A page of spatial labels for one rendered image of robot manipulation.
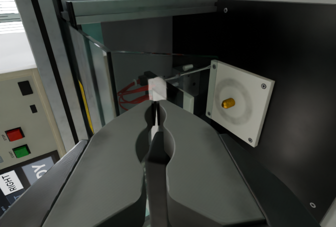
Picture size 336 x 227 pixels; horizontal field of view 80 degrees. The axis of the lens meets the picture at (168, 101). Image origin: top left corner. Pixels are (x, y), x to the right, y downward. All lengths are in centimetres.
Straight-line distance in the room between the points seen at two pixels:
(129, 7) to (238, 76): 24
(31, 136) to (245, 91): 41
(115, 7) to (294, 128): 36
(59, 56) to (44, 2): 8
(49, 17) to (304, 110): 41
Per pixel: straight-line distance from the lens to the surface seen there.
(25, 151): 46
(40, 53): 36
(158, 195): 18
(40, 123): 43
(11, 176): 50
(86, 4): 34
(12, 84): 40
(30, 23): 35
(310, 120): 40
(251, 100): 43
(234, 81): 44
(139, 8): 38
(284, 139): 44
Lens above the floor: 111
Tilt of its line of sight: 28 degrees down
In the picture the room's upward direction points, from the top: 108 degrees counter-clockwise
